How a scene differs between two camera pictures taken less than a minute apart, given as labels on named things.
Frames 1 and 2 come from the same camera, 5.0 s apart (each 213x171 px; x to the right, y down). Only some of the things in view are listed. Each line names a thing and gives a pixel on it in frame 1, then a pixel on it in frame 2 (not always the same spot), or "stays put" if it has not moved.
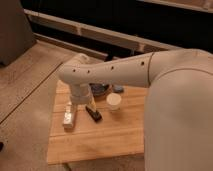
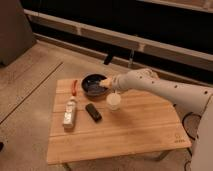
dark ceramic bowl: [98, 88] stays put
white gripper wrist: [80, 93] -> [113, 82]
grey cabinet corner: [16, 35] stays put
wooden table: [106, 128] stays put
